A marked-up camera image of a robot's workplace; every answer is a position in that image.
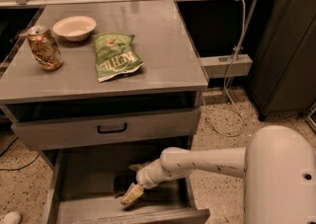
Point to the grey top drawer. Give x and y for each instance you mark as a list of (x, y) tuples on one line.
[(97, 121)]

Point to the white shoe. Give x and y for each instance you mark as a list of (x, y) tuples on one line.
[(13, 217)]

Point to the black drawer handle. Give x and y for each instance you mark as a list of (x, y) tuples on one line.
[(109, 129)]

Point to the grey drawer cabinet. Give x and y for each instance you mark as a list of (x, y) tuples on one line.
[(170, 63)]

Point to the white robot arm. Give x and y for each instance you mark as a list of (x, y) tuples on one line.
[(278, 167)]

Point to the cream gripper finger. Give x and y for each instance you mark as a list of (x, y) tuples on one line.
[(137, 167), (134, 192)]

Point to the gold soda can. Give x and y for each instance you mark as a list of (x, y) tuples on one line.
[(44, 48)]

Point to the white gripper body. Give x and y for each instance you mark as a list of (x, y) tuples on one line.
[(145, 176)]

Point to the green chip bag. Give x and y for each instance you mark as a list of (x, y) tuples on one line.
[(115, 56)]

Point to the white paper bowl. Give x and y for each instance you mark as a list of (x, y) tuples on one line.
[(76, 28)]

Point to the grey open middle drawer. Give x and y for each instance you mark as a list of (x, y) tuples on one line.
[(82, 188)]

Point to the dark cabinet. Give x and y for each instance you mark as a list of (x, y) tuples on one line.
[(283, 76)]

